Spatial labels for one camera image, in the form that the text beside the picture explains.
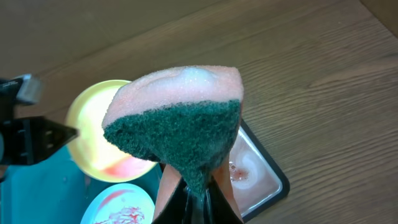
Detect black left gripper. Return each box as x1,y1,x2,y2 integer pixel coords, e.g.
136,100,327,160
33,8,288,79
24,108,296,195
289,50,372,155
1,73,78,181

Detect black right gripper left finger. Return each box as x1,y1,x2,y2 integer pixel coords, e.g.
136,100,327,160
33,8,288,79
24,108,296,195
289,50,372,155
152,179,190,224

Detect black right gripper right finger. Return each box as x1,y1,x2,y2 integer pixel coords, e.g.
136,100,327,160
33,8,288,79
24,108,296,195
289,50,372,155
205,177,243,224

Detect pink green scrub sponge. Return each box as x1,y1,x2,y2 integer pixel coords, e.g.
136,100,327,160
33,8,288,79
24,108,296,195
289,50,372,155
101,65,245,224

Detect black rectangular water tray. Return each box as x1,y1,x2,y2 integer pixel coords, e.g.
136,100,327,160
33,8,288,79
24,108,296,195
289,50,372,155
229,121,290,223

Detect teal plastic tray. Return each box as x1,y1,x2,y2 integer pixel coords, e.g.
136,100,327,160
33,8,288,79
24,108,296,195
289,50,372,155
1,147,162,224

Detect light blue plate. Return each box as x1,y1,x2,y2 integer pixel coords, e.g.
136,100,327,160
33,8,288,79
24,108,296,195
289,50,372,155
81,183,155,224

